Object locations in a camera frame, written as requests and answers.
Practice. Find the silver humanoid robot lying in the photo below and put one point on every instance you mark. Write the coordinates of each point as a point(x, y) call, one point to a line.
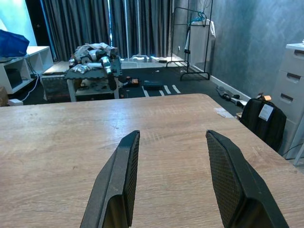
point(104, 63)

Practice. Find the white floor stand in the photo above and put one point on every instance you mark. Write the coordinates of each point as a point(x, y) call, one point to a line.
point(138, 28)

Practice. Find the grey curtain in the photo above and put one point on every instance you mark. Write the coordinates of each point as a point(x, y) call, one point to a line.
point(83, 23)

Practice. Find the black clothes rack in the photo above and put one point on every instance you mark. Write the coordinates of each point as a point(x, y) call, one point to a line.
point(194, 75)

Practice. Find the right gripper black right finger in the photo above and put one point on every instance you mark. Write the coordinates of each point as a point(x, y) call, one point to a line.
point(237, 190)

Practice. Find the clear plastic sheet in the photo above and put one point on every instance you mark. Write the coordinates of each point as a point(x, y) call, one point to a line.
point(223, 112)

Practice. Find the white cart table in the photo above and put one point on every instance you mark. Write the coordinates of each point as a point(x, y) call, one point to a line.
point(71, 91)

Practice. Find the teal clothes hanger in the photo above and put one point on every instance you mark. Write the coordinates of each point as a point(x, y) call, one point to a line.
point(201, 15)

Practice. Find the black backpack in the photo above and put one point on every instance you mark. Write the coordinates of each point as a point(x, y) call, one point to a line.
point(251, 123)

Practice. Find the small orange object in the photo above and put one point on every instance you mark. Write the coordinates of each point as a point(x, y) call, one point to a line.
point(264, 97)

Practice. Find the grey handheld floor device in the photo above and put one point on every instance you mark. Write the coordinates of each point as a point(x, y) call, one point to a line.
point(228, 96)

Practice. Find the low wooden platform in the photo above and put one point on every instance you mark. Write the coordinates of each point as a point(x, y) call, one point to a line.
point(57, 67)

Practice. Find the orange and black tool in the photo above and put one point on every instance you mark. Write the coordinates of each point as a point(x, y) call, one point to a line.
point(131, 82)

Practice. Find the white shelf unit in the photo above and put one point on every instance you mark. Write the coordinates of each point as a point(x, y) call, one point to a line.
point(35, 51)

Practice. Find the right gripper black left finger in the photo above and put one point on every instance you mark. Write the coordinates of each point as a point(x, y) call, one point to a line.
point(114, 185)

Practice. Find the white drawer cabinet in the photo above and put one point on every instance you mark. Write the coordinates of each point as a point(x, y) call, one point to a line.
point(292, 90)

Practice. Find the white power adapter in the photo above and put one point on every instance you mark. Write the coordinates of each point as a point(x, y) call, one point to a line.
point(15, 102)

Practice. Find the dark blue flat case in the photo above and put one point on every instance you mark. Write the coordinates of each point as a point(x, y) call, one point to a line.
point(153, 85)

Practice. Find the white garment cover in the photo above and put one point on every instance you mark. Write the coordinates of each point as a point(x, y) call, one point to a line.
point(199, 42)

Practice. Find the blue bag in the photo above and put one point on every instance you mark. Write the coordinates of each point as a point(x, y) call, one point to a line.
point(12, 44)

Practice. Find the white paper tag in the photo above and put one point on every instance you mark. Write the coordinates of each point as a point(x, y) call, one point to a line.
point(266, 112)

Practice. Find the dark storage crate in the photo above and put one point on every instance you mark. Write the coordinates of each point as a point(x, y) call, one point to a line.
point(54, 88)

